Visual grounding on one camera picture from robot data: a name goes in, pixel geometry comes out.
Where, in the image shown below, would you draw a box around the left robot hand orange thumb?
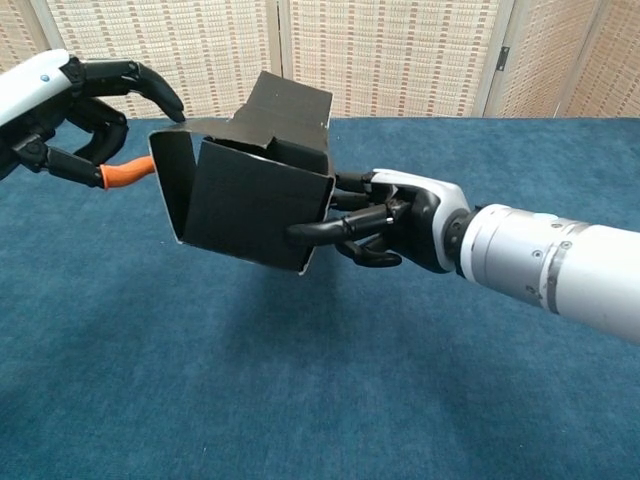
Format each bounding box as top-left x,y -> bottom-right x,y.
0,48 -> 186,191

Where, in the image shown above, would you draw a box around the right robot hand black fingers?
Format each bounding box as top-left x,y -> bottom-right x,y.
286,168 -> 471,275

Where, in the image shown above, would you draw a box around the black cardboard box cutout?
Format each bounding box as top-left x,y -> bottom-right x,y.
148,70 -> 337,277

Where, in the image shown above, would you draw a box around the woven bamboo screen panel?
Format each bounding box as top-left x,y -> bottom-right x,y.
0,0 -> 56,71
557,0 -> 640,119
278,0 -> 516,119
482,0 -> 601,119
29,0 -> 286,121

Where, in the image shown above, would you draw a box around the blue felt table mat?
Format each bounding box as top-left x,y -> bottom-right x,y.
0,116 -> 640,480

